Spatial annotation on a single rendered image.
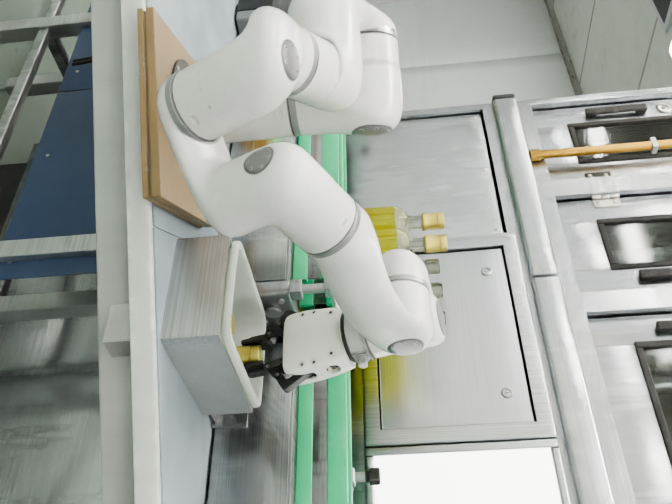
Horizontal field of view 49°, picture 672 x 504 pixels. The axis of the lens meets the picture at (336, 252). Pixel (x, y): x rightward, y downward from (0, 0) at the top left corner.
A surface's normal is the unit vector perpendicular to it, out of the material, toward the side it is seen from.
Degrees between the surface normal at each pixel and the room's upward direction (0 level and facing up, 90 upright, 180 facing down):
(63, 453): 90
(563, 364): 90
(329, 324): 105
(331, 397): 90
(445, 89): 90
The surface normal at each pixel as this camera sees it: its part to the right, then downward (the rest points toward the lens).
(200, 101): -0.40, 0.37
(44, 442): -0.11, -0.62
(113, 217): -0.09, -0.12
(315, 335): -0.39, -0.53
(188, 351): 0.00, 0.78
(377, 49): 0.29, -0.11
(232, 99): -0.24, 0.64
